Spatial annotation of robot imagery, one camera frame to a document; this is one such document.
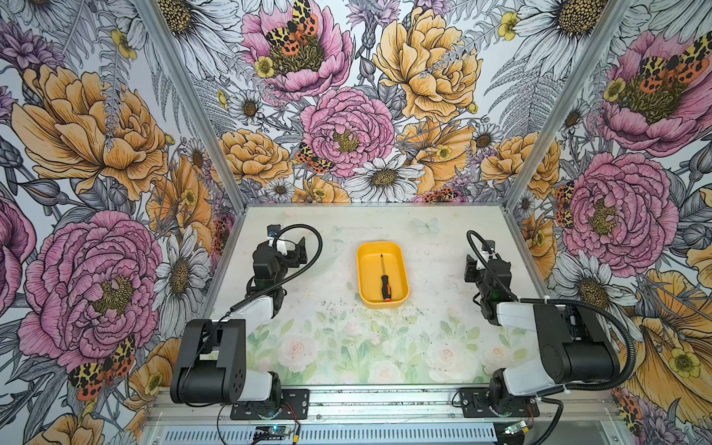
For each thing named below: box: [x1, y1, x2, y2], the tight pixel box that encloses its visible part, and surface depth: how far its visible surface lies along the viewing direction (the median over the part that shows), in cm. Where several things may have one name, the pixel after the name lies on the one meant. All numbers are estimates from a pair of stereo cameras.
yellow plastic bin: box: [356, 241, 411, 309], surface depth 101 cm
